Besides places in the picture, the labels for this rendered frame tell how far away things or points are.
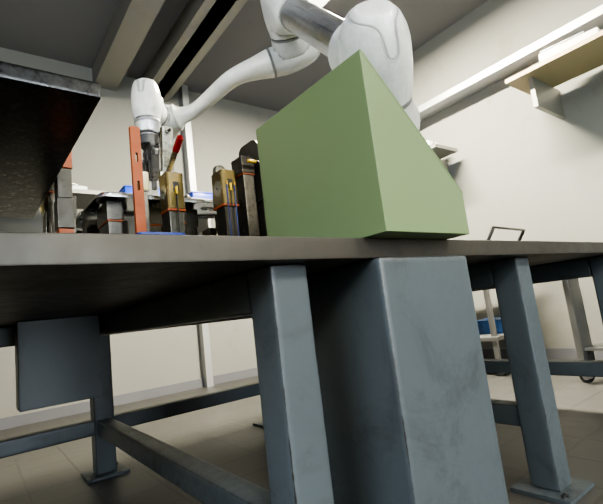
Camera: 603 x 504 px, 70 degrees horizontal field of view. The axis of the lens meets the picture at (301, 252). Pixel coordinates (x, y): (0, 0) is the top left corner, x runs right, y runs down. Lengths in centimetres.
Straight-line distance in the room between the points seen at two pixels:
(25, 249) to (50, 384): 124
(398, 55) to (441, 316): 57
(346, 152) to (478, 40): 369
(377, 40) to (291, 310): 60
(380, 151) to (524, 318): 75
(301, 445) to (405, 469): 22
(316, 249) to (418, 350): 30
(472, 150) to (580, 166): 90
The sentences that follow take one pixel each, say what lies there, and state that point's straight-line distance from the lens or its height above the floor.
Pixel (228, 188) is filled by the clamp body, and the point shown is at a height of 100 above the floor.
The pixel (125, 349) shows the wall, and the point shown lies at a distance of 412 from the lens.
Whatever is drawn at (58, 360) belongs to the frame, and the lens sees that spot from 178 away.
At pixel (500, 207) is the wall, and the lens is 405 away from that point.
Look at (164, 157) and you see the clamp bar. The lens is 147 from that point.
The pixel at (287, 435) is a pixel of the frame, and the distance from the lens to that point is 76.
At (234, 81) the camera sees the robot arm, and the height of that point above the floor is 142.
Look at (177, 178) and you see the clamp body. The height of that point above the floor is 103.
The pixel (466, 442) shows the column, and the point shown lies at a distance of 102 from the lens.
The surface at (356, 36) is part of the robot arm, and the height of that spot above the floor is 114.
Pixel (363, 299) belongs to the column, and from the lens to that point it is 87.
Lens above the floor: 57
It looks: 8 degrees up
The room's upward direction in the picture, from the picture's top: 7 degrees counter-clockwise
